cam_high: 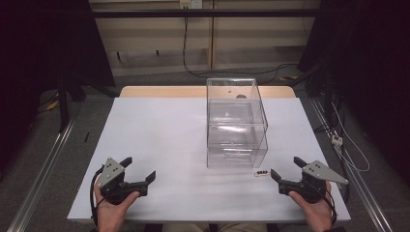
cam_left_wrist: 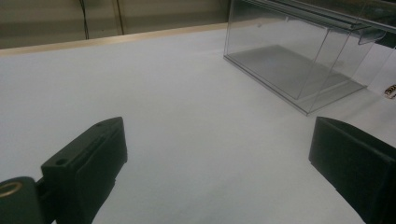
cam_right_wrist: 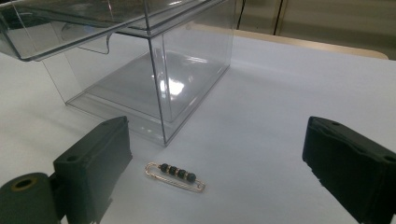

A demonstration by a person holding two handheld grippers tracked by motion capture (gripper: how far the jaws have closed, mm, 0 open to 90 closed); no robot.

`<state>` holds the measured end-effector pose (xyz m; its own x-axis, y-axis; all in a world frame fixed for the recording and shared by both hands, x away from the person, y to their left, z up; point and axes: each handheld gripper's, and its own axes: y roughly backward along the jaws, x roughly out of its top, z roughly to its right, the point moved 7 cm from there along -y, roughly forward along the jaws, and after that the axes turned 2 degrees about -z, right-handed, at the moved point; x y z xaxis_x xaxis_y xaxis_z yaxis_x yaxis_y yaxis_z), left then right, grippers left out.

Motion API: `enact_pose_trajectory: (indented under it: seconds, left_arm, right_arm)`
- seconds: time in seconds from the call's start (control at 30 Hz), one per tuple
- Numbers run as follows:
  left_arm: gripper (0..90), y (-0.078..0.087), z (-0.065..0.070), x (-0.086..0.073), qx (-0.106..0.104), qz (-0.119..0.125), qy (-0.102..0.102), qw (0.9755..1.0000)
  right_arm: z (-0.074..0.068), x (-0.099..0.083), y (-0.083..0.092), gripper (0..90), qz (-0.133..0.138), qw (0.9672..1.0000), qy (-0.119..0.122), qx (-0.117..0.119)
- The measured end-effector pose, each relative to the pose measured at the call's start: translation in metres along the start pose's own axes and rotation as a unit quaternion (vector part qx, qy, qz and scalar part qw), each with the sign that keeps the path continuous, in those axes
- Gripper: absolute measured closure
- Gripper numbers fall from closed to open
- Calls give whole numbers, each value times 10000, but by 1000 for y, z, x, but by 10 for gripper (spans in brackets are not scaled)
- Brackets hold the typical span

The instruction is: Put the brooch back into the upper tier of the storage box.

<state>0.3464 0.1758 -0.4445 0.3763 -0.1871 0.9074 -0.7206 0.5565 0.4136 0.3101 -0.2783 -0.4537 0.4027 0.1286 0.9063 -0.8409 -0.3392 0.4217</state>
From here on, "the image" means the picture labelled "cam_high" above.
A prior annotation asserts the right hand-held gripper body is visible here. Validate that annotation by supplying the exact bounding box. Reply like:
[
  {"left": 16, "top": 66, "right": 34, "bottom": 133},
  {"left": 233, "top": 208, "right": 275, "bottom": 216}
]
[{"left": 278, "top": 159, "right": 350, "bottom": 205}]

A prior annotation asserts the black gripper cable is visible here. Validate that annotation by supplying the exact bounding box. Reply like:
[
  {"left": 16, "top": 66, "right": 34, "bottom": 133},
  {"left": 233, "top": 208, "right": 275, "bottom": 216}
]
[
  {"left": 317, "top": 185, "right": 338, "bottom": 225},
  {"left": 89, "top": 165, "right": 106, "bottom": 226}
]

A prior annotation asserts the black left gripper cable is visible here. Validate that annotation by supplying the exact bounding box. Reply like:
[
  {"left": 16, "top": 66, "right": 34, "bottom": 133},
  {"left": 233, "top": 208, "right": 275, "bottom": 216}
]
[{"left": 89, "top": 165, "right": 106, "bottom": 226}]

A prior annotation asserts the white wall socket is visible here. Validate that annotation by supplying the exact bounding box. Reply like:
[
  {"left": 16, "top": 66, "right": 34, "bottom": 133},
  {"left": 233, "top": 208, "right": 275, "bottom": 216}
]
[{"left": 179, "top": 0, "right": 204, "bottom": 10}]

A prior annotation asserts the black hanging power cable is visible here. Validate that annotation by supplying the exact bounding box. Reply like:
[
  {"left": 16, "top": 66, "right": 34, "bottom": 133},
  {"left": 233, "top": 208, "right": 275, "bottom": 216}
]
[{"left": 182, "top": 15, "right": 299, "bottom": 80}]

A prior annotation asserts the metal floor rail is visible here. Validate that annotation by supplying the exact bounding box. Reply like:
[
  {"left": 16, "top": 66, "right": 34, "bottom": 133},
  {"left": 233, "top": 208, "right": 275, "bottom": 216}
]
[
  {"left": 309, "top": 98, "right": 394, "bottom": 232},
  {"left": 7, "top": 119, "right": 76, "bottom": 232}
]

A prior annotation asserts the thin white cable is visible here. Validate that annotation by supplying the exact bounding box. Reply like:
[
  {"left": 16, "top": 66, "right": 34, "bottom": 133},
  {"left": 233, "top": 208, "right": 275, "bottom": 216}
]
[{"left": 330, "top": 101, "right": 371, "bottom": 173}]

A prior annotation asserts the dark curtain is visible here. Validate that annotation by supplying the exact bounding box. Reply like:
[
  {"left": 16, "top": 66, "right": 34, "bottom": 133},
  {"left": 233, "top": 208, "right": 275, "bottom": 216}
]
[
  {"left": 0, "top": 0, "right": 116, "bottom": 175},
  {"left": 297, "top": 0, "right": 410, "bottom": 177}
]

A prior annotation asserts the clear plastic drawer box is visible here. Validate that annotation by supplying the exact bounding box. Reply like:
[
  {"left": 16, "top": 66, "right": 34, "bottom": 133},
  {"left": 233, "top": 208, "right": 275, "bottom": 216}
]
[{"left": 206, "top": 77, "right": 269, "bottom": 169}]

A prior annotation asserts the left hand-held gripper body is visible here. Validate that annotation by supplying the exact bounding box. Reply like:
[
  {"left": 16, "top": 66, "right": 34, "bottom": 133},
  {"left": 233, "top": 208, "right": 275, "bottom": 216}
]
[{"left": 97, "top": 157, "right": 149, "bottom": 206}]

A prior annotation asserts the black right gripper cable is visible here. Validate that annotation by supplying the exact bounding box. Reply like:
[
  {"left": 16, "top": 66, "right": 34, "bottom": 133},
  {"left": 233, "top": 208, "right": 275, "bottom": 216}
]
[{"left": 317, "top": 185, "right": 338, "bottom": 225}]

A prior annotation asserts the black metal stand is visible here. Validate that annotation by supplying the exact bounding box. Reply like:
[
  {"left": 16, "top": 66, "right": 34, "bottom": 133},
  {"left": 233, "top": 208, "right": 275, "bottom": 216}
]
[{"left": 57, "top": 72, "right": 84, "bottom": 133}]

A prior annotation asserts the person's left hand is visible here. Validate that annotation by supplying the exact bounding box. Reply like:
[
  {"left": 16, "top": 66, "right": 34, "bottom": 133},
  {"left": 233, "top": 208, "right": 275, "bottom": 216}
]
[{"left": 93, "top": 185, "right": 141, "bottom": 232}]

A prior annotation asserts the person's right hand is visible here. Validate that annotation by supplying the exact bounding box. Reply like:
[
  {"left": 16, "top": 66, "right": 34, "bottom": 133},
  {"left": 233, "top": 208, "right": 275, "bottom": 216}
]
[{"left": 287, "top": 181, "right": 335, "bottom": 232}]

